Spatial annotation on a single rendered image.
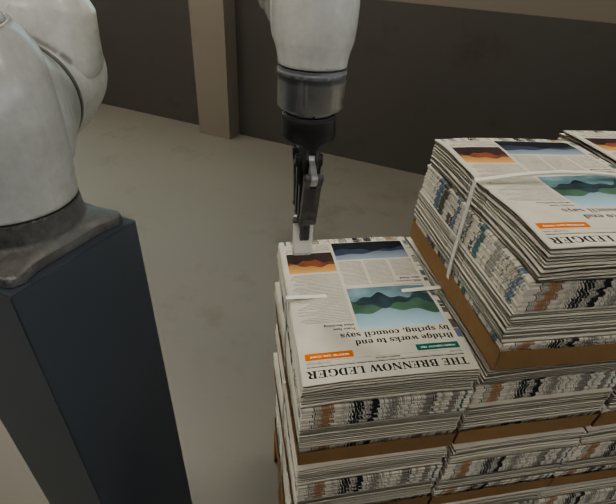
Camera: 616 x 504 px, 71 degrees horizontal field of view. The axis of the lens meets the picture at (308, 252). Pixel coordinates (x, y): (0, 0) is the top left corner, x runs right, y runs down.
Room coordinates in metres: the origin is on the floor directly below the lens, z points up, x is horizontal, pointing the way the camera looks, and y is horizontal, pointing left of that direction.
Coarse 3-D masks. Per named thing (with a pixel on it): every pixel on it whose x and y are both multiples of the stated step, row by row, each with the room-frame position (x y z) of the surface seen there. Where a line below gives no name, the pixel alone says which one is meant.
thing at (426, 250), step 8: (416, 224) 0.79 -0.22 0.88; (416, 232) 0.78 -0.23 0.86; (416, 240) 0.78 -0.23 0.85; (424, 240) 0.74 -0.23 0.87; (424, 248) 0.73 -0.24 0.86; (432, 248) 0.70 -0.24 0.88; (424, 256) 0.73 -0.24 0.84; (432, 256) 0.70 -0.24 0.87; (432, 264) 0.69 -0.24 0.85; (440, 264) 0.66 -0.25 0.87; (432, 272) 0.68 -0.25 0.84
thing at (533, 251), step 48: (528, 192) 0.60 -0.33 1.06; (576, 192) 0.61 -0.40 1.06; (480, 240) 0.58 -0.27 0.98; (528, 240) 0.49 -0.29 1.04; (576, 240) 0.46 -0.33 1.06; (480, 288) 0.53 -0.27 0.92; (528, 288) 0.45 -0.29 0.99; (576, 288) 0.46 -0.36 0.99; (528, 336) 0.46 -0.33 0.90; (576, 336) 0.47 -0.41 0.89
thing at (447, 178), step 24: (456, 144) 0.78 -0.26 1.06; (480, 144) 0.78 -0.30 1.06; (504, 144) 0.79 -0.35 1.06; (528, 144) 0.80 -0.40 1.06; (552, 144) 0.82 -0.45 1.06; (432, 168) 0.79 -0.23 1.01; (456, 168) 0.71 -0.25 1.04; (480, 168) 0.68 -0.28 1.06; (504, 168) 0.69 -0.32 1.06; (528, 168) 0.69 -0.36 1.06; (552, 168) 0.70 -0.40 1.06; (576, 168) 0.71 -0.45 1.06; (600, 168) 0.71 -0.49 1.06; (432, 192) 0.77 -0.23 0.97; (456, 192) 0.69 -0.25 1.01; (432, 216) 0.74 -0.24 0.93; (456, 216) 0.66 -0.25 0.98; (432, 240) 0.71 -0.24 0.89
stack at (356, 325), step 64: (320, 256) 0.72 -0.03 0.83; (384, 256) 0.74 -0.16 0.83; (320, 320) 0.54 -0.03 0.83; (384, 320) 0.55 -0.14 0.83; (448, 320) 0.56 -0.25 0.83; (320, 384) 0.41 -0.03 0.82; (384, 384) 0.43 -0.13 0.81; (448, 384) 0.45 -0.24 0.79; (512, 384) 0.49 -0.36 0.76; (576, 384) 0.51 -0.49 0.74; (320, 448) 0.42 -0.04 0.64; (448, 448) 0.48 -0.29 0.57; (512, 448) 0.49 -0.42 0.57; (576, 448) 0.52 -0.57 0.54
